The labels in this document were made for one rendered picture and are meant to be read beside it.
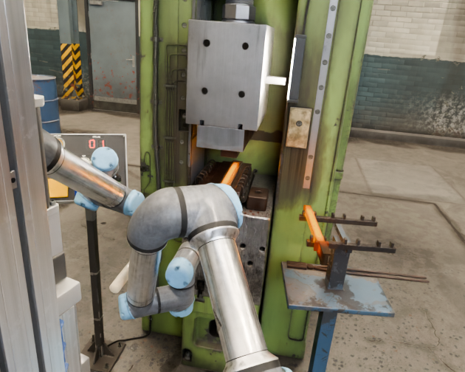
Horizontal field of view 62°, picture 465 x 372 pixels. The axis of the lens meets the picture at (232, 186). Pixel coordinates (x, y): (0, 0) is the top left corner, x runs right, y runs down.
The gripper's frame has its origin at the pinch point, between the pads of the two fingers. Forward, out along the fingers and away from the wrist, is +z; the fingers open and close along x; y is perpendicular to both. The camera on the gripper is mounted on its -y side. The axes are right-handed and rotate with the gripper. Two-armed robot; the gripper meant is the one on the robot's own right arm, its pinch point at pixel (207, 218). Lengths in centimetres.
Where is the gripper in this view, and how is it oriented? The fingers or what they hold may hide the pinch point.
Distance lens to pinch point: 141.0
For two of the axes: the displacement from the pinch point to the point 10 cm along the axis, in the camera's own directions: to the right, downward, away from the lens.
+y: -0.7, 9.3, 3.6
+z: 1.7, -3.5, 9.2
